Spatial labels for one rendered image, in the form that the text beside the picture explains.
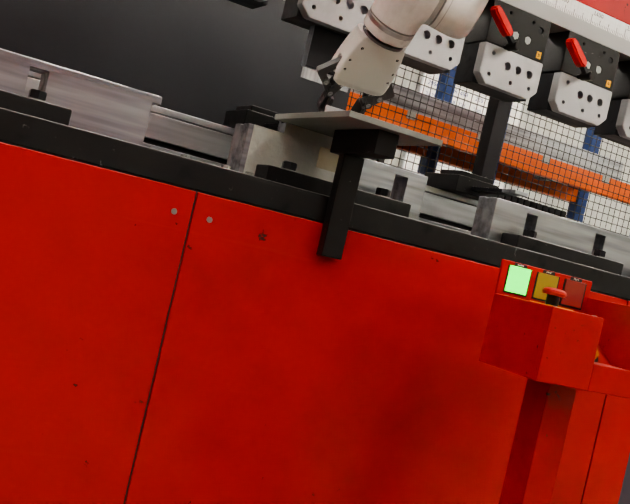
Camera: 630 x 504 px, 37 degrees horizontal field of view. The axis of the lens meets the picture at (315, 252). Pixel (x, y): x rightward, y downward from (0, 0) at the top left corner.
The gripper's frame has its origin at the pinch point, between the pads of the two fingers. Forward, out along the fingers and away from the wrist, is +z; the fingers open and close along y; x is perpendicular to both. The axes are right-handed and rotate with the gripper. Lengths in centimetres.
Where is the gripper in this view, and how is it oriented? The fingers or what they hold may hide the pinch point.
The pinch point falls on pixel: (340, 108)
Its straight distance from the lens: 162.6
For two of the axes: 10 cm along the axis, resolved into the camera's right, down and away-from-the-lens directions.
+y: -8.8, -2.0, -4.4
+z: -4.5, 6.8, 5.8
